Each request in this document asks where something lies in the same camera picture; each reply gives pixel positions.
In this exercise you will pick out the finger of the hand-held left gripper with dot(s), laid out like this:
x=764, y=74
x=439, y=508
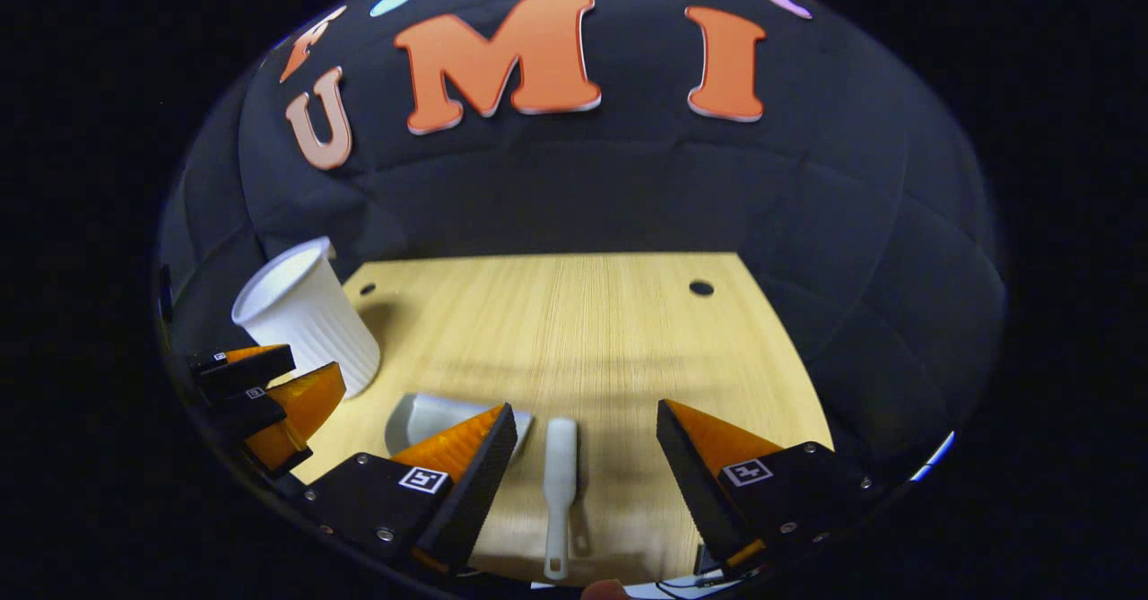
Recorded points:
x=238, y=407
x=247, y=369

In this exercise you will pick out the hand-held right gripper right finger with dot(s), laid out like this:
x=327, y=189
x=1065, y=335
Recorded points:
x=691, y=488

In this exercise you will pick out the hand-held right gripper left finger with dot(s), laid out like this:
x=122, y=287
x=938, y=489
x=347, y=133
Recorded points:
x=480, y=488

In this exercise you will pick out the white ribbed garbage bin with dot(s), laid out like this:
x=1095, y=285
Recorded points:
x=314, y=322

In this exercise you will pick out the small white dustpan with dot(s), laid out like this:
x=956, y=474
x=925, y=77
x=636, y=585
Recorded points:
x=430, y=416

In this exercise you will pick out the wooden desktop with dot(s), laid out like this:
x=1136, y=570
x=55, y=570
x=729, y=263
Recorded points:
x=583, y=331

